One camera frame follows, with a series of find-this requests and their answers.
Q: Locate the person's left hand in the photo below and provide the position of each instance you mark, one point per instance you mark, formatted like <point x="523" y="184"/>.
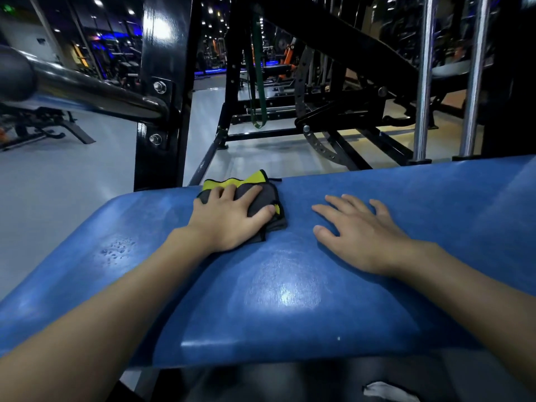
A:
<point x="222" y="221"/>

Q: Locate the person's right hand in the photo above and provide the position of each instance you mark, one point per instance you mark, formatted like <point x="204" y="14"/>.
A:
<point x="368" y="242"/>

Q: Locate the grey and yellow cleaning cloth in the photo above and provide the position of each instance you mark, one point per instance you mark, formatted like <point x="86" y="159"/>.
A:
<point x="268" y="196"/>

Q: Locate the blue padded bench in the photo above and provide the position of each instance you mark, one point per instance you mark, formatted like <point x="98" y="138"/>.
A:
<point x="272" y="297"/>

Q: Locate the person's right forearm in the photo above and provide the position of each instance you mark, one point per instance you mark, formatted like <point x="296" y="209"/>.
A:
<point x="477" y="297"/>

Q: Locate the person's left forearm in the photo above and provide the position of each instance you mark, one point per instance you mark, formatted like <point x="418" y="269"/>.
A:
<point x="92" y="326"/>

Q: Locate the black adjustable incline bench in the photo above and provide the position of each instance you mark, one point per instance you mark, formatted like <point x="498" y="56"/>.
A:
<point x="77" y="131"/>

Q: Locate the green resistance band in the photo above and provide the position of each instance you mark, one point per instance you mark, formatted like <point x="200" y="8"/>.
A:
<point x="259" y="92"/>

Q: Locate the perforated steel adjustment arc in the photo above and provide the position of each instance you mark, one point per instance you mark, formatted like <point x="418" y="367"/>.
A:
<point x="300" y="87"/>

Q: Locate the chrome guide rod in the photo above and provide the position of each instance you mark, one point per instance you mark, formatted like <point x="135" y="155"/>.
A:
<point x="475" y="79"/>
<point x="425" y="79"/>

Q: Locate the black machine column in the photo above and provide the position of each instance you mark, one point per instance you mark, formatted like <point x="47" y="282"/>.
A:
<point x="511" y="100"/>

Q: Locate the black weight machine frame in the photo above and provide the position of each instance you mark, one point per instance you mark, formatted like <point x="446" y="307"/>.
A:
<point x="232" y="79"/>

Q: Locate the black upright post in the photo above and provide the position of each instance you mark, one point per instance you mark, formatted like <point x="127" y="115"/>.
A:
<point x="165" y="46"/>

